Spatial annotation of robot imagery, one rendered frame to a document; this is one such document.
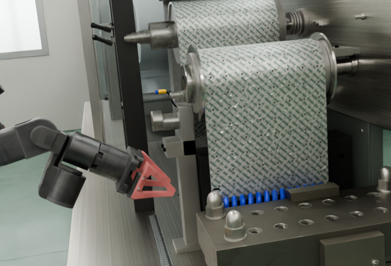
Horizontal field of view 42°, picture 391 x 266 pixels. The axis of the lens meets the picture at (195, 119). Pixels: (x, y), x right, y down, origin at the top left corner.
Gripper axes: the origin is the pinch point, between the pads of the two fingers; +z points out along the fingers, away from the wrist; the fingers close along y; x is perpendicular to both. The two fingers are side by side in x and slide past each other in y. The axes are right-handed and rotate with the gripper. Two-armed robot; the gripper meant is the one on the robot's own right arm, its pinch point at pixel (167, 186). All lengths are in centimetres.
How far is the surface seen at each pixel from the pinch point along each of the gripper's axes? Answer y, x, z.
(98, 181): -63, -22, -3
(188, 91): -2.3, 17.5, -3.7
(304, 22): -27, 43, 20
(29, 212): -295, -128, -10
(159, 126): -7.6, 8.6, -4.7
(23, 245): -235, -127, -7
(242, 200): 3.5, 3.6, 13.0
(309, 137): 0.4, 19.3, 21.1
